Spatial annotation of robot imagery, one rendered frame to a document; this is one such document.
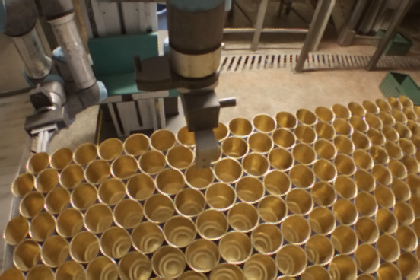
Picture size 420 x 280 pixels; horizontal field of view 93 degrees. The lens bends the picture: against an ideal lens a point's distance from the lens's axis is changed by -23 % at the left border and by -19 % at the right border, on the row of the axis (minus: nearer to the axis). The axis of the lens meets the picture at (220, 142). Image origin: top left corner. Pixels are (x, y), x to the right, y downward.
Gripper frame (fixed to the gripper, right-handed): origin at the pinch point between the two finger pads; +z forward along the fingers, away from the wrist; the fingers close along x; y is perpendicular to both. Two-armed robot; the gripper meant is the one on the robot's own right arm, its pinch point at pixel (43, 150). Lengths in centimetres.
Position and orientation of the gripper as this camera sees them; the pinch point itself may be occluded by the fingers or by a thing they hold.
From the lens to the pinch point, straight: 77.5
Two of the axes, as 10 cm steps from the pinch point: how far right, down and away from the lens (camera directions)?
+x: -9.4, 2.3, -2.5
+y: -0.7, 5.9, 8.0
